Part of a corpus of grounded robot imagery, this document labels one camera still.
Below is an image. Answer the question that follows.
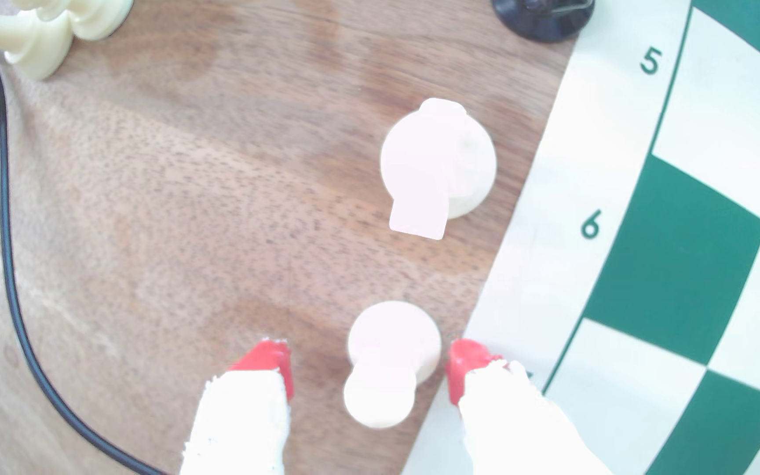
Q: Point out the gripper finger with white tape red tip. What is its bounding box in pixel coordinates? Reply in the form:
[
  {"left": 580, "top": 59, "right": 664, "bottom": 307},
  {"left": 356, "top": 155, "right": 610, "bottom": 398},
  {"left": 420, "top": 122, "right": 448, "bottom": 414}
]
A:
[
  {"left": 446, "top": 338, "right": 613, "bottom": 475},
  {"left": 181, "top": 338, "right": 296, "bottom": 475}
]

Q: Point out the white pawn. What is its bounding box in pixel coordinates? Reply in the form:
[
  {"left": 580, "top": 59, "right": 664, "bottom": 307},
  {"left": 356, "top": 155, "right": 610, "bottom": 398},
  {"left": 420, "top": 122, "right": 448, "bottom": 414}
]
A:
[{"left": 343, "top": 301, "right": 442, "bottom": 430}]

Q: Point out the green and white chess mat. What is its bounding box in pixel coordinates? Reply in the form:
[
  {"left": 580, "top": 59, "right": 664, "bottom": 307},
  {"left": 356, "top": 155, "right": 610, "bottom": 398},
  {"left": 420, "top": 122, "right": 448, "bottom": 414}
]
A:
[{"left": 401, "top": 0, "right": 760, "bottom": 475}]

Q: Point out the cream chess piece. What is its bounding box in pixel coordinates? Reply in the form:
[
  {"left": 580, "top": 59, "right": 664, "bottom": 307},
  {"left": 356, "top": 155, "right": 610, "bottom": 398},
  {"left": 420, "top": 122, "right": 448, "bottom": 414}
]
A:
[
  {"left": 0, "top": 0, "right": 75, "bottom": 81},
  {"left": 14, "top": 0, "right": 135, "bottom": 42}
]

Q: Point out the white knight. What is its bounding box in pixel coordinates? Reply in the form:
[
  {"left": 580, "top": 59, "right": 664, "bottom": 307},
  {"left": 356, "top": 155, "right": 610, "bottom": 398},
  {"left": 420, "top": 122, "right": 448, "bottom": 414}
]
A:
[{"left": 380, "top": 98, "right": 497, "bottom": 240}]

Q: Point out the black knight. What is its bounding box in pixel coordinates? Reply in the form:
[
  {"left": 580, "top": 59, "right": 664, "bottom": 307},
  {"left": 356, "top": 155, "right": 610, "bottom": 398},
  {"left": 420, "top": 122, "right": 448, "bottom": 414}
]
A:
[{"left": 491, "top": 0, "right": 596, "bottom": 44}]

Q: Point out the black cable on table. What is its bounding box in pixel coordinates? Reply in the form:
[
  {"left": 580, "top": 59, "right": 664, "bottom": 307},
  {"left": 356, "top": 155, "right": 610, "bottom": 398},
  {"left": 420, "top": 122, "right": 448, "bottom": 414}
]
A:
[{"left": 0, "top": 51, "right": 171, "bottom": 475}]

